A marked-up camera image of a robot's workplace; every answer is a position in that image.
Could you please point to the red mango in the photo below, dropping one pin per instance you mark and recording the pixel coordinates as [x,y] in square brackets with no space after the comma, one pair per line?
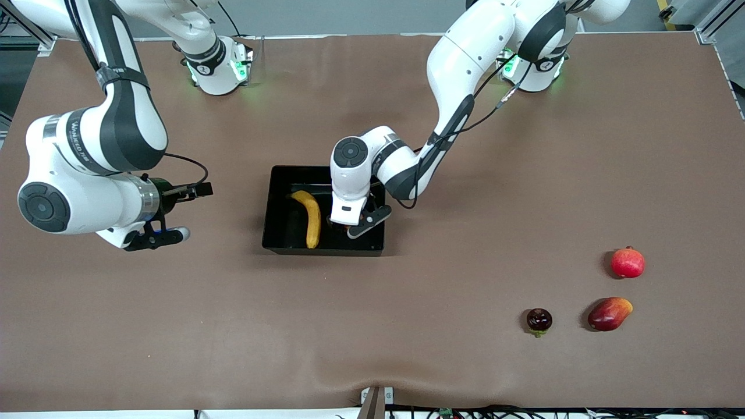
[608,315]

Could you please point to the aluminium frame profile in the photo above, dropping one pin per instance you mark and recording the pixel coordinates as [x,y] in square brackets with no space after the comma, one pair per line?
[29,26]
[713,20]

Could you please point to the brown table cover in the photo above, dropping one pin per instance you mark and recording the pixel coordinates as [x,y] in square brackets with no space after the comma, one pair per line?
[372,326]

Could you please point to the red pomegranate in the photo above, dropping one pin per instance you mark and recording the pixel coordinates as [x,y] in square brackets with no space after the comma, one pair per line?
[627,263]

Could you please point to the grey table clamp bracket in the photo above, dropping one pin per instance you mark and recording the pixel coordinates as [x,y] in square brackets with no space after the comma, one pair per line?
[375,401]

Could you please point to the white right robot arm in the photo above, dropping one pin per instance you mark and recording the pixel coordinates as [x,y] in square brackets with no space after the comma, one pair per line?
[116,134]

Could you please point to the black plastic box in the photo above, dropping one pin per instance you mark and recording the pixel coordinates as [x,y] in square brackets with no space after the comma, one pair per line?
[279,227]

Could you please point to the dark purple mangosteen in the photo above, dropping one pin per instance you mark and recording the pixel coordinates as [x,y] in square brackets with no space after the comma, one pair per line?
[539,320]

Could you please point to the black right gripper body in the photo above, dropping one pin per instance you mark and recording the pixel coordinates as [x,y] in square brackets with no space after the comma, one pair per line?
[167,196]

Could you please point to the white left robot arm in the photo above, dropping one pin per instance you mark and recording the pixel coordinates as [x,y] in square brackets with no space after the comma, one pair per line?
[460,64]

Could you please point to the yellow banana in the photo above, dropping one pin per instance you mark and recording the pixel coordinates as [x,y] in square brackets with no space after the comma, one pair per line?
[313,221]

